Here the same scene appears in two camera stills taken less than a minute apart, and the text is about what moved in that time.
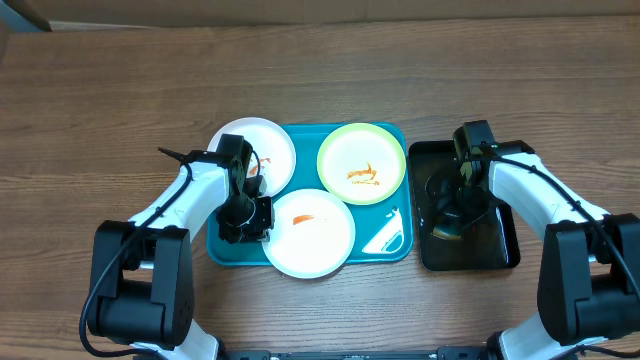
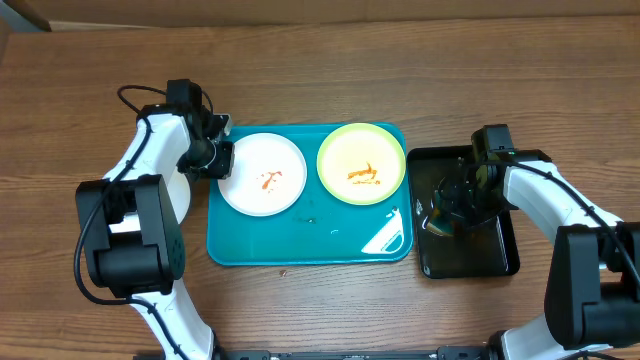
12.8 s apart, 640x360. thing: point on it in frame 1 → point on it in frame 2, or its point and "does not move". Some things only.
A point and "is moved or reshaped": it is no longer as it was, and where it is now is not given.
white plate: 313,236 is moved or reshaped
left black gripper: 258,231 → 221,171
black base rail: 444,353 does not move
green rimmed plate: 361,164 does not move
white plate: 273,155 is moved or reshaped
